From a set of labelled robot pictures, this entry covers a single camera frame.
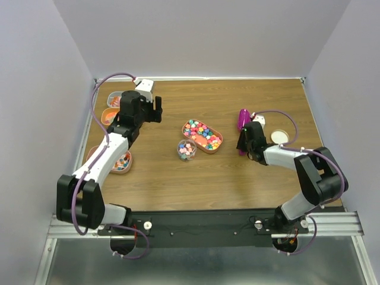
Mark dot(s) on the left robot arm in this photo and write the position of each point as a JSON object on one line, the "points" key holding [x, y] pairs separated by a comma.
{"points": [[79, 198]]}

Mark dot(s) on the clear plastic jar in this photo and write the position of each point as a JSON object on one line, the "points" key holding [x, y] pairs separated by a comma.
{"points": [[186, 150]]}

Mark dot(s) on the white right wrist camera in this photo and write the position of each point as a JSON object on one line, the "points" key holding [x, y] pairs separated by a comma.
{"points": [[258, 118]]}

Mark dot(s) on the grey tray of candy sticks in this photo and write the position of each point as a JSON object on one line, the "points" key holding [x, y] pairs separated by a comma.
{"points": [[113, 99]]}

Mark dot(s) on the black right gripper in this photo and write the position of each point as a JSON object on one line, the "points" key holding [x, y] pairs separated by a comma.
{"points": [[240, 144]]}

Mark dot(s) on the magenta plastic scoop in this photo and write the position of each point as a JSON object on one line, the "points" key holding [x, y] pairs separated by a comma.
{"points": [[243, 118]]}

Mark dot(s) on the orange tray of gummies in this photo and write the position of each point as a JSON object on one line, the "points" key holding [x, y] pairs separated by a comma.
{"points": [[108, 115]]}

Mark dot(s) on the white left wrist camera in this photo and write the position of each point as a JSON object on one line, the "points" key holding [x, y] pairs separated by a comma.
{"points": [[145, 87]]}

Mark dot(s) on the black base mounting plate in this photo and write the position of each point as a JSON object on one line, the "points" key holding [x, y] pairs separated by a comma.
{"points": [[205, 228]]}

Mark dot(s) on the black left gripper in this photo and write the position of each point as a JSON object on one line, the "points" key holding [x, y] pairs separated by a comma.
{"points": [[155, 115]]}

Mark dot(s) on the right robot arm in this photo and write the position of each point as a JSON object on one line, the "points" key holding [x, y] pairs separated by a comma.
{"points": [[320, 178]]}

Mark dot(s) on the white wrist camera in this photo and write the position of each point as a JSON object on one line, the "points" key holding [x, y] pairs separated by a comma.
{"points": [[258, 118], [145, 87]]}

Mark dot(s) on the pink tray of lollipops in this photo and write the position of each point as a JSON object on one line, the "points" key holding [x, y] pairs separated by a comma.
{"points": [[120, 166]]}

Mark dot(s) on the pink tray of candies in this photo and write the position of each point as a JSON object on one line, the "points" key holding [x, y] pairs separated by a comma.
{"points": [[205, 137]]}

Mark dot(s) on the white jar lid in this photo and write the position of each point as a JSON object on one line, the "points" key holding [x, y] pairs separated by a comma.
{"points": [[279, 136]]}

